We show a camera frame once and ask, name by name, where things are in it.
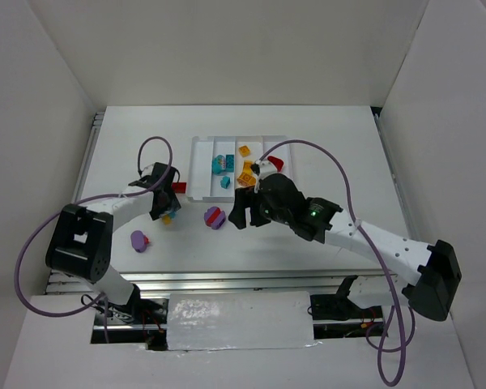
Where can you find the white foam board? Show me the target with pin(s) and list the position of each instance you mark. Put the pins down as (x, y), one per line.
(226, 321)

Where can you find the red rectangular lego brick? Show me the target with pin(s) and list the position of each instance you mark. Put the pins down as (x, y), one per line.
(179, 187)

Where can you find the red rounded lego brick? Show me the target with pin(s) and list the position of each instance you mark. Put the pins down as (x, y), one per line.
(277, 162)

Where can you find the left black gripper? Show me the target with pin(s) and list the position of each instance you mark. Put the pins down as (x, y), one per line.
(167, 202)

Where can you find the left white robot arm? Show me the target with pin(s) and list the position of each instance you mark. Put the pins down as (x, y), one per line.
(81, 245)

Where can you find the purple rounded lego brick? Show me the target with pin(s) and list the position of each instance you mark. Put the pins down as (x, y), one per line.
(137, 241)

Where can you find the yellow butterfly lego brick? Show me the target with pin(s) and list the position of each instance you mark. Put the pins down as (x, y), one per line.
(246, 180)

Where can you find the purple and red lego stack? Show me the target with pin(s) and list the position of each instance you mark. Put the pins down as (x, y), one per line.
(214, 218)

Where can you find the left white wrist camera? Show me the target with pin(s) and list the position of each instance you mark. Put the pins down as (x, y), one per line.
(146, 171)

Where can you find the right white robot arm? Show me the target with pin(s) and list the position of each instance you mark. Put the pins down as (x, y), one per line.
(428, 275)

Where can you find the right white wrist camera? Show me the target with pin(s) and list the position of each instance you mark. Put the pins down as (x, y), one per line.
(262, 169)

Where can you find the aluminium frame rail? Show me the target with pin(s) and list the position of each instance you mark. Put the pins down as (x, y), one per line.
(228, 281)

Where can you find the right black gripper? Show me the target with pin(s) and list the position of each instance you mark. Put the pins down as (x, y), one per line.
(255, 207)

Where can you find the white divided sorting tray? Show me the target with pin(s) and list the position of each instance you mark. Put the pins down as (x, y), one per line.
(202, 184)

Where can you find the yellow square lego brick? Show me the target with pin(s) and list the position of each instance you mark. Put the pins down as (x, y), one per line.
(244, 151)

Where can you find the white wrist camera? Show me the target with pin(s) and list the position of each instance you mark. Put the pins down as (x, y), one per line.
(146, 171)
(262, 169)

